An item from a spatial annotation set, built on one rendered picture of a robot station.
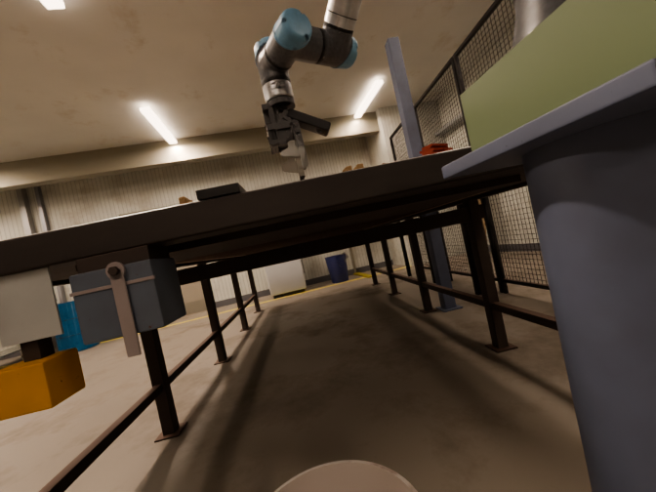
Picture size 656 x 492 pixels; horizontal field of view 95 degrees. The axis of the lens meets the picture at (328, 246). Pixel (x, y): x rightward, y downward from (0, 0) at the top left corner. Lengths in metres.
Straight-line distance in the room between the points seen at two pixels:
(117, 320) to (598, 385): 0.69
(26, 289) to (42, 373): 0.15
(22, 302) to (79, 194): 6.67
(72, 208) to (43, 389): 6.75
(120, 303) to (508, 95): 0.64
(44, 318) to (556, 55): 0.82
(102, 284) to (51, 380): 0.18
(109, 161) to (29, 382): 5.78
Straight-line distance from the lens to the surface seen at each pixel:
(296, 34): 0.79
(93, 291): 0.64
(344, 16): 0.86
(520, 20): 0.52
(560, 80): 0.41
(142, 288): 0.61
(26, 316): 0.75
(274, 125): 0.81
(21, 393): 0.75
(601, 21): 0.40
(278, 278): 5.62
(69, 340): 6.05
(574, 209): 0.44
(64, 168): 6.66
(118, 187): 7.12
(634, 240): 0.43
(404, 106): 2.92
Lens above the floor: 0.79
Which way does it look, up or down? 1 degrees down
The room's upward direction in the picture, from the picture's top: 12 degrees counter-clockwise
